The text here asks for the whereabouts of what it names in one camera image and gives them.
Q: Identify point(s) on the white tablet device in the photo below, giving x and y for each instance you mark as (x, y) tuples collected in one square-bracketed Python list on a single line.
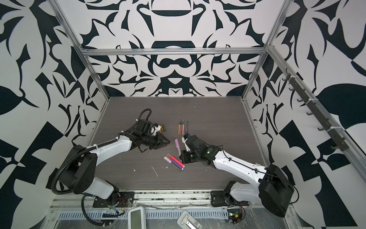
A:
[(137, 218)]

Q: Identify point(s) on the purple highlighter marker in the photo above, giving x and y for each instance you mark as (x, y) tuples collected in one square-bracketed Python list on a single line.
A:
[(174, 162)]

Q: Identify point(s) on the pink highlighter marker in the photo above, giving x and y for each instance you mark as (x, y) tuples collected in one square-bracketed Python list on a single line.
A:
[(176, 161)]

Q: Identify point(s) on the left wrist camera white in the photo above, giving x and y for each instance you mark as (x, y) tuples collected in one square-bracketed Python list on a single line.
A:
[(155, 129)]

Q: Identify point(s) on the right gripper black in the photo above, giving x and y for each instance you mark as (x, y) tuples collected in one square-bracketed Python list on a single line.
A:
[(184, 159)]

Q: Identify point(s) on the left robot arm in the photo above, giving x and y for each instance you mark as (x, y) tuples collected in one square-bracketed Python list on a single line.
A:
[(77, 173)]

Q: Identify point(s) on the white grey device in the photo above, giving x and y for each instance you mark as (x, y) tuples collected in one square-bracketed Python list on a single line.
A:
[(186, 221)]

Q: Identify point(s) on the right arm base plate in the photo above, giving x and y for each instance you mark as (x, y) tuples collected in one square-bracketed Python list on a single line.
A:
[(224, 199)]

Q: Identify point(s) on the black coat hook rail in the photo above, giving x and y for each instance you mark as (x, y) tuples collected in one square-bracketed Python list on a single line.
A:
[(318, 111)]

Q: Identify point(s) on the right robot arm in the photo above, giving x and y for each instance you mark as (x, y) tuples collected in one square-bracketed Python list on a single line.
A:
[(269, 185)]

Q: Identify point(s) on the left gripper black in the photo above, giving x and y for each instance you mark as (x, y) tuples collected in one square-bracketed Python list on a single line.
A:
[(160, 142)]

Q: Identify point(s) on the small circuit board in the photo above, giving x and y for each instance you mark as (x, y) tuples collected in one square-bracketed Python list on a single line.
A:
[(236, 215)]

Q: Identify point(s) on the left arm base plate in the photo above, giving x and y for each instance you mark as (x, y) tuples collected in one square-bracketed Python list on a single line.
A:
[(120, 200)]

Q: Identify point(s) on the green pen pink cap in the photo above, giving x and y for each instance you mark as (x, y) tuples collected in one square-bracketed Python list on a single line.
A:
[(170, 162)]

